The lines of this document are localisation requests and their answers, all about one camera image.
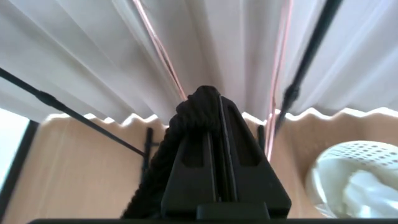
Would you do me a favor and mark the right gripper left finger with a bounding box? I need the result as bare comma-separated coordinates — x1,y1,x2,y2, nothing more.
160,130,219,218

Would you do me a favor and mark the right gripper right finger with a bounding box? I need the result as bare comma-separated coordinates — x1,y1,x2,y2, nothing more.
217,95,292,218

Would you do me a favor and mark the black garment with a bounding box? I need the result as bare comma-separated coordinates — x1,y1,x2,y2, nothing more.
120,85,222,219

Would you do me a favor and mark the black clothes rack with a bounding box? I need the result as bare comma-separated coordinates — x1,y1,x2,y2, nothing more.
0,0,343,175

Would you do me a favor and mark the white laundry basket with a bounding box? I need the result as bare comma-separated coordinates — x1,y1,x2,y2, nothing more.
304,140,398,218

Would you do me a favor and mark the beige curtain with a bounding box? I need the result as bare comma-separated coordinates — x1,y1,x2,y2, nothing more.
0,0,398,125

